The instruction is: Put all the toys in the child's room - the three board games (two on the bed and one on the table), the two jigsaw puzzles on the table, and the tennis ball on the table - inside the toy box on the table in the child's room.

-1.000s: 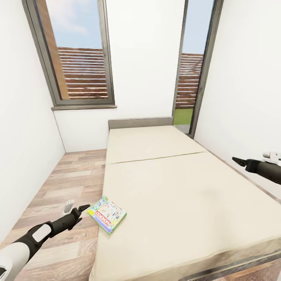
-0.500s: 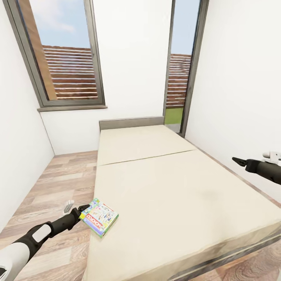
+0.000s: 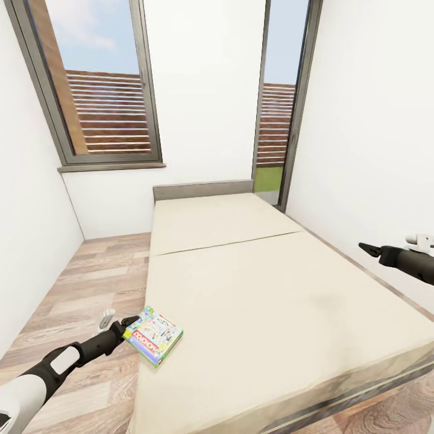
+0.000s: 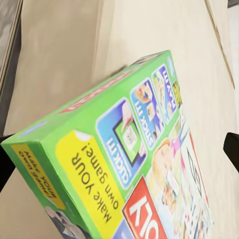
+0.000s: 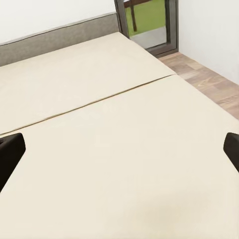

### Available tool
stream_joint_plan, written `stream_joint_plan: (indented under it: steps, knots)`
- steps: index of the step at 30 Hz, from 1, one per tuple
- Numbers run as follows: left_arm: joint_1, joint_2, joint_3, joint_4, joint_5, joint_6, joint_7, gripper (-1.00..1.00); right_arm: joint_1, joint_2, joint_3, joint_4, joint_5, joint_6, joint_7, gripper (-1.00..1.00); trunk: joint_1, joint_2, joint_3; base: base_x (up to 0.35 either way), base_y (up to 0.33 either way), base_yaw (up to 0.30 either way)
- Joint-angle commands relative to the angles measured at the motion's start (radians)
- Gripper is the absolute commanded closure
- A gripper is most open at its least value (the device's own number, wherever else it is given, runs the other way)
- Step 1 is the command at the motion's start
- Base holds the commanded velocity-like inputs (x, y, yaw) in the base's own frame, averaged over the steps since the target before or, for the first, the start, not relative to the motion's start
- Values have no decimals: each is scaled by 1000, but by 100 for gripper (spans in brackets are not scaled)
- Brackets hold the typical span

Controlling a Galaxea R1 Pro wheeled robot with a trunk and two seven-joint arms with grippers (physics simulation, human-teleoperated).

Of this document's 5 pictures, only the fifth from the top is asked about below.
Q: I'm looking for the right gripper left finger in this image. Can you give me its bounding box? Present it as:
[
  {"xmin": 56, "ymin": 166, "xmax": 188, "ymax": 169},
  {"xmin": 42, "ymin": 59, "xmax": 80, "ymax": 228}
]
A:
[{"xmin": 0, "ymin": 132, "xmax": 26, "ymax": 192}]

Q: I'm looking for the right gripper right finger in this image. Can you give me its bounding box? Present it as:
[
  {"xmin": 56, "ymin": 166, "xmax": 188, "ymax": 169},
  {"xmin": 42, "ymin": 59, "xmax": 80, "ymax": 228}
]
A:
[{"xmin": 223, "ymin": 132, "xmax": 239, "ymax": 173}]

